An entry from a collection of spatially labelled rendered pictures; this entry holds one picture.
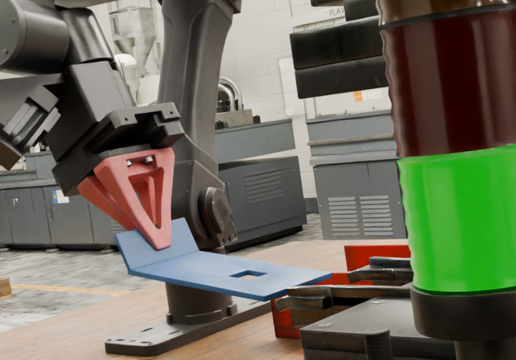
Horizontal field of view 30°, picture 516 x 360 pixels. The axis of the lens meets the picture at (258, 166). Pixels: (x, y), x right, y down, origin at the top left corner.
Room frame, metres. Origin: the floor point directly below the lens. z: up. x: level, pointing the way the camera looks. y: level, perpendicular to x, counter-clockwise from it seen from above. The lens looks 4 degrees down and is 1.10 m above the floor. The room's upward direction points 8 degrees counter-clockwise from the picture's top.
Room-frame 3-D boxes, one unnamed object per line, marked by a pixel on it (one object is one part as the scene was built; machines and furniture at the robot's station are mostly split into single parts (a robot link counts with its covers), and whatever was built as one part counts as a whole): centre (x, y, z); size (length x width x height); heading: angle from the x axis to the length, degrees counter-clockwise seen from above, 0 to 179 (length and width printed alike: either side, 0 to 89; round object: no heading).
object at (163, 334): (0.93, 0.07, 0.94); 0.20 x 0.07 x 0.08; 138
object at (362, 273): (0.64, -0.08, 0.98); 0.07 x 0.02 x 0.01; 48
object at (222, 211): (0.92, 0.08, 1.00); 0.09 x 0.06 x 0.06; 65
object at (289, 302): (0.58, -0.03, 0.98); 0.07 x 0.02 x 0.01; 48
